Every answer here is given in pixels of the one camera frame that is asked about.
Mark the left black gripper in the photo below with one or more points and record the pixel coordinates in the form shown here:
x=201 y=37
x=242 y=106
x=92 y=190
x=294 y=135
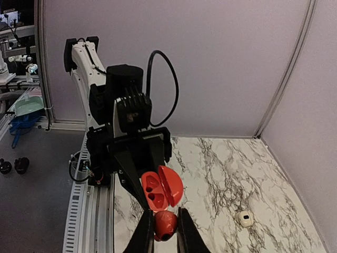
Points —
x=130 y=155

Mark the right aluminium frame post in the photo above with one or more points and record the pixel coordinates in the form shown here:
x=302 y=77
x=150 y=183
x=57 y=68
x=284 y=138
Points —
x=294 y=57

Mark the aluminium front rail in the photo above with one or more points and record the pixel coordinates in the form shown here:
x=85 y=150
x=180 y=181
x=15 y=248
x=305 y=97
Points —
x=90 y=219

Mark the blue brush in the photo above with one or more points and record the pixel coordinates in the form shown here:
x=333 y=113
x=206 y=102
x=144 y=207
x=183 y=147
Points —
x=21 y=125

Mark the small red clip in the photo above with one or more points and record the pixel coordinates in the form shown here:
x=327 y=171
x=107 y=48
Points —
x=165 y=225

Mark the white earbuds charging case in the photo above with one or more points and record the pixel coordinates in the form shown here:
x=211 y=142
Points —
x=245 y=218

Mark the left aluminium frame post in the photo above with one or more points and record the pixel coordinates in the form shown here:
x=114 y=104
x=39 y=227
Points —
x=41 y=57

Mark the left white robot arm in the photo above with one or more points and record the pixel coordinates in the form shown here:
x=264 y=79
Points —
x=100 y=86

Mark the aluminium frame post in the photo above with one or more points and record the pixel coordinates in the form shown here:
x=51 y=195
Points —
x=41 y=57
x=294 y=57

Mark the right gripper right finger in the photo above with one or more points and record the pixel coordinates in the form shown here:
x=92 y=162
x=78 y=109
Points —
x=188 y=238

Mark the red round cap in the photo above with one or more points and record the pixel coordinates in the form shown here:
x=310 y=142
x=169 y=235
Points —
x=162 y=189

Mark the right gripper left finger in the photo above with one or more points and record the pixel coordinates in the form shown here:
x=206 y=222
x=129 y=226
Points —
x=142 y=240

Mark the black round object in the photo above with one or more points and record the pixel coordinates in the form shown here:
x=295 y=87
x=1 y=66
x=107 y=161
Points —
x=21 y=165
x=5 y=166

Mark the green plastic dustpan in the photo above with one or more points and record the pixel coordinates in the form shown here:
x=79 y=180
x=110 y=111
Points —
x=28 y=104

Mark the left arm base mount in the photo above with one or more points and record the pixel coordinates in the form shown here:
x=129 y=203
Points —
x=95 y=169

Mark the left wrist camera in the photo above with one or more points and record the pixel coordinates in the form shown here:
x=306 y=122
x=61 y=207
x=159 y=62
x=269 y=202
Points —
x=133 y=111

